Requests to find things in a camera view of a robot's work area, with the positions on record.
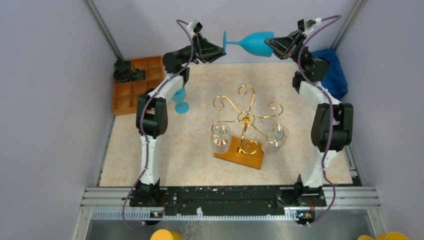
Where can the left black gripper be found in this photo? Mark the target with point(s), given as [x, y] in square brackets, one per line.
[199, 47]

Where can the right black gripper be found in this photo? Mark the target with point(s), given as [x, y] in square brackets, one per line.
[293, 45]

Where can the blue wine glass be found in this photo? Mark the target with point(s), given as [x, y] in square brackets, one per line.
[254, 43]
[181, 107]

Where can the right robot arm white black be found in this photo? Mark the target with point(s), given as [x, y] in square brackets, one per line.
[332, 126]

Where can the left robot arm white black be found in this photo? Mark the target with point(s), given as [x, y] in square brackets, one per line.
[152, 108]

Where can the clear wine glass left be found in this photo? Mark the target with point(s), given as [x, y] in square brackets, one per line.
[221, 138]

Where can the clear wine glass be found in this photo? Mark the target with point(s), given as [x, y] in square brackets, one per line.
[275, 139]
[221, 138]

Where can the clear wine glass right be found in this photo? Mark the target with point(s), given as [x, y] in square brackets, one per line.
[275, 139]

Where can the orange wooden rack base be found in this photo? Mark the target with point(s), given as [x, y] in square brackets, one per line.
[248, 154]

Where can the blue folded cloth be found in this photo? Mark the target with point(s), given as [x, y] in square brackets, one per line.
[335, 80]

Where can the dark object in tray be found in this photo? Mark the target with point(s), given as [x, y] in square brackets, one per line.
[123, 72]

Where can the orange compartment tray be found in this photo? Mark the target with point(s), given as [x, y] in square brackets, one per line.
[125, 95]

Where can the yellow object bottom centre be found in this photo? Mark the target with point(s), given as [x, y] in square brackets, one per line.
[164, 234]

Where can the yellow object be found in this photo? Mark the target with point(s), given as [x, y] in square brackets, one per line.
[164, 234]
[385, 236]

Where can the yellow object bottom right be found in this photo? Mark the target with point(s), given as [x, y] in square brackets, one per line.
[385, 236]

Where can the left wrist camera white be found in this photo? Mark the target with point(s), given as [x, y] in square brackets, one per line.
[194, 27]

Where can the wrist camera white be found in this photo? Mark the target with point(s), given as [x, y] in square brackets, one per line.
[194, 27]
[306, 25]

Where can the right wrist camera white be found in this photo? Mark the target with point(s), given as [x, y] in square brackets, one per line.
[306, 25]

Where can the gold wire glass rack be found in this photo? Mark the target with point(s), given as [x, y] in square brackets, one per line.
[246, 118]

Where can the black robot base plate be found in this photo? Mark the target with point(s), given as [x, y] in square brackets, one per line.
[226, 201]

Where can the aluminium frame rail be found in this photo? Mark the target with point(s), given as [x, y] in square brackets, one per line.
[351, 211]

